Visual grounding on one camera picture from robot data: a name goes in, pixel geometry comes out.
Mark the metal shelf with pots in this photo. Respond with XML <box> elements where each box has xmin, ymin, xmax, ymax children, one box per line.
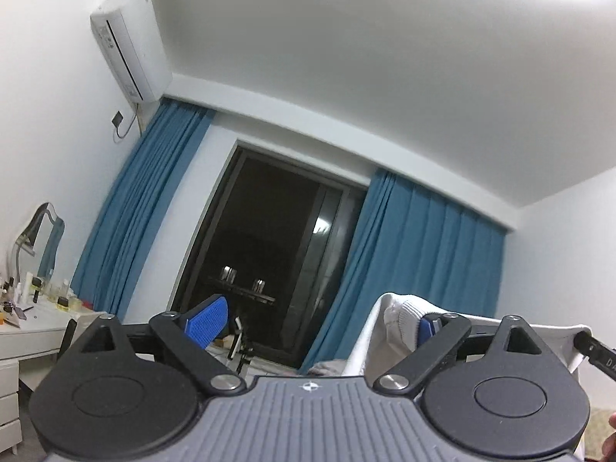
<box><xmin>207</xmin><ymin>264</ymin><xmax>276</xmax><ymax>305</ymax></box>

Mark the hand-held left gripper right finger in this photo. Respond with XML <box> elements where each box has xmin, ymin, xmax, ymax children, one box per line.
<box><xmin>372</xmin><ymin>312</ymin><xmax>546</xmax><ymax>394</ymax></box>

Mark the blue curtain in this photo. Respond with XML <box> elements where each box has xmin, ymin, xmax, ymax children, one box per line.
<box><xmin>70</xmin><ymin>97</ymin><xmax>216</xmax><ymax>323</ymax></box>
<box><xmin>298</xmin><ymin>168</ymin><xmax>506</xmax><ymax>376</ymax></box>

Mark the dark glass sliding door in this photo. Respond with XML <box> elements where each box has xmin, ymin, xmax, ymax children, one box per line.
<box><xmin>171</xmin><ymin>142</ymin><xmax>369</xmax><ymax>371</ymax></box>

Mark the white framed mirror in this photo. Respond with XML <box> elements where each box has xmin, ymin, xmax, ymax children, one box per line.
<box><xmin>7</xmin><ymin>202</ymin><xmax>65</xmax><ymax>290</ymax></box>

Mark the white air conditioner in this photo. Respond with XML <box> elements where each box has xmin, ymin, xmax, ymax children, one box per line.
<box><xmin>89</xmin><ymin>0</ymin><xmax>173</xmax><ymax>103</ymax></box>

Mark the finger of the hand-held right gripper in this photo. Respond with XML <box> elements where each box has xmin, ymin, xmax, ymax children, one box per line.
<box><xmin>572</xmin><ymin>328</ymin><xmax>616</xmax><ymax>382</ymax></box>

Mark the wall socket with cable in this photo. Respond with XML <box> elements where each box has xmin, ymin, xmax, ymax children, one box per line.
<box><xmin>110</xmin><ymin>105</ymin><xmax>141</xmax><ymax>143</ymax></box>

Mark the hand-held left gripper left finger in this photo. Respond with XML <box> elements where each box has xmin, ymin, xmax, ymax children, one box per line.
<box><xmin>76</xmin><ymin>295</ymin><xmax>247</xmax><ymax>395</ymax></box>

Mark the white dresser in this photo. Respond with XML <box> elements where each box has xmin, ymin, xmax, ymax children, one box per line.
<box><xmin>0</xmin><ymin>298</ymin><xmax>109</xmax><ymax>458</ymax></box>

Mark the white garment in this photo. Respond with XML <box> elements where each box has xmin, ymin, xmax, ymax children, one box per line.
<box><xmin>345</xmin><ymin>291</ymin><xmax>594</xmax><ymax>382</ymax></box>

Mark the black chair back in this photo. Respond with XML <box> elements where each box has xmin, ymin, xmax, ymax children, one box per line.
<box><xmin>59</xmin><ymin>318</ymin><xmax>78</xmax><ymax>362</ymax></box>

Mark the group of cosmetic bottles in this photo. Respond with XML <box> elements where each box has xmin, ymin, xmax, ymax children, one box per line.
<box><xmin>0</xmin><ymin>272</ymin><xmax>93</xmax><ymax>324</ymax></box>

